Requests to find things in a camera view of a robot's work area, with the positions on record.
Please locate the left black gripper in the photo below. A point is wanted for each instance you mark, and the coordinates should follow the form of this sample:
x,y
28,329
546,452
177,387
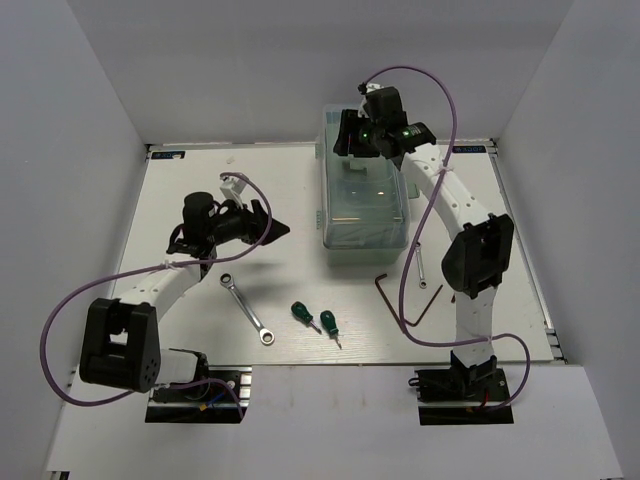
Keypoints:
x,y
258,220

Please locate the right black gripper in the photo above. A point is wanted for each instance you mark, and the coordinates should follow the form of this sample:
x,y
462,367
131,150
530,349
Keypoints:
x,y
348,119

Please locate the green toolbox with clear lid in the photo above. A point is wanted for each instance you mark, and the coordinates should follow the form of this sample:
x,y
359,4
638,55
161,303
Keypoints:
x,y
364,215

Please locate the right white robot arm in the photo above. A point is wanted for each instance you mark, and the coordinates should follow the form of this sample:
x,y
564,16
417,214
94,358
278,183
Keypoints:
x,y
481,241

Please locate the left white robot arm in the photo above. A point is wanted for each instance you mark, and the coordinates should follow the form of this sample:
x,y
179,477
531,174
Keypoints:
x,y
121,346

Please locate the left green stubby screwdriver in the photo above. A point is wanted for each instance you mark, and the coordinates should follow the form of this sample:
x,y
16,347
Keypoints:
x,y
302,314

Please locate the green stubby screwdriver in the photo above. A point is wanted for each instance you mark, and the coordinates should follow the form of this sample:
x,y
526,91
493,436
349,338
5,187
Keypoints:
x,y
302,314
329,323

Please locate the right green stubby screwdriver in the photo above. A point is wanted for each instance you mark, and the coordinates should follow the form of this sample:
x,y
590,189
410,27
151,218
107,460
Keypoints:
x,y
329,323

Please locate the large silver ratchet wrench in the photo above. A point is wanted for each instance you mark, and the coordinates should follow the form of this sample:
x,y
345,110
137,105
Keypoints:
x,y
266,336

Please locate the left dark hex key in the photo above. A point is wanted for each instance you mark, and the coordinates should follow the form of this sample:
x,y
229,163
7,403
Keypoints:
x,y
377,282

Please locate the small silver wrench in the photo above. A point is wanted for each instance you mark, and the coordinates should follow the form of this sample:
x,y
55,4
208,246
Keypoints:
x,y
420,266

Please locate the middle dark hex key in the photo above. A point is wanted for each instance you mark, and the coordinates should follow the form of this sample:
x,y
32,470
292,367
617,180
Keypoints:
x,y
424,312

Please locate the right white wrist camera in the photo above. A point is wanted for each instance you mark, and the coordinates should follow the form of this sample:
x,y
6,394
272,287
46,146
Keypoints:
x,y
365,89

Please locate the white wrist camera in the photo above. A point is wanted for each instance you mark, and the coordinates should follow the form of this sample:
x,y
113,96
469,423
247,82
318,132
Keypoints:
x,y
232,187
365,89

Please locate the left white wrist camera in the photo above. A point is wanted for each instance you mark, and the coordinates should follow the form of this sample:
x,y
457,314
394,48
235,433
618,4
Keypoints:
x,y
232,187

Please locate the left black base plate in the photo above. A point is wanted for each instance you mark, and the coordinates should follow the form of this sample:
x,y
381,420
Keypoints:
x,y
207,404

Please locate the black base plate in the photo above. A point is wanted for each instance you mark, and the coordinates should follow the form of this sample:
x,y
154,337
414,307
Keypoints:
x,y
442,401
207,404

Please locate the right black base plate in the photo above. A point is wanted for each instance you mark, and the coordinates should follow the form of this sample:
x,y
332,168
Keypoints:
x,y
442,401

